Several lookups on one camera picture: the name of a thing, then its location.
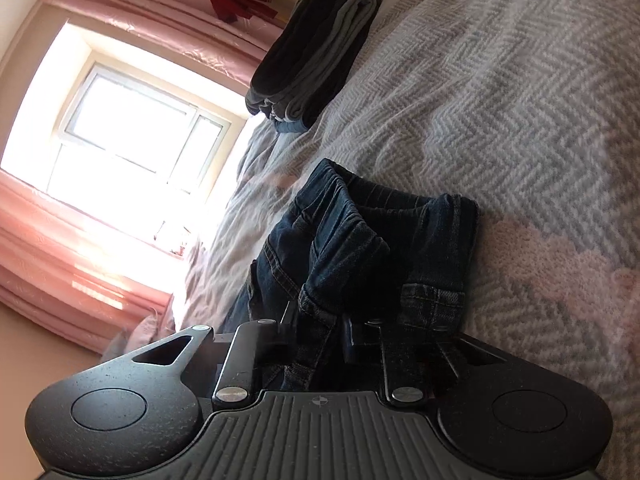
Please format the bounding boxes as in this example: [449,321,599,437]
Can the pink curtain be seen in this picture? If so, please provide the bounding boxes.
[0,167,181,356]
[42,0,283,88]

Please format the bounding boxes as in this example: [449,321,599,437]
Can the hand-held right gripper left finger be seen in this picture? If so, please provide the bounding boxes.
[131,302,301,409]

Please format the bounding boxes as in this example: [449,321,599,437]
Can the blue jeans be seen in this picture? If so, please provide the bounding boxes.
[220,157,481,393]

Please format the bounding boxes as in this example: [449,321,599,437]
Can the pink grey herringbone blanket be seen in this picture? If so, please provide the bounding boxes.
[172,0,640,461]

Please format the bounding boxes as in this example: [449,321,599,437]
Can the stack of folded dark clothes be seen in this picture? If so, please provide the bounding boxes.
[270,0,383,126]

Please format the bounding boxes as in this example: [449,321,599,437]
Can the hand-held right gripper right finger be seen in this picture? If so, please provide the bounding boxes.
[344,315,506,406]

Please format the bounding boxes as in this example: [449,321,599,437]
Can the window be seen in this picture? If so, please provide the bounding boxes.
[0,25,251,261]

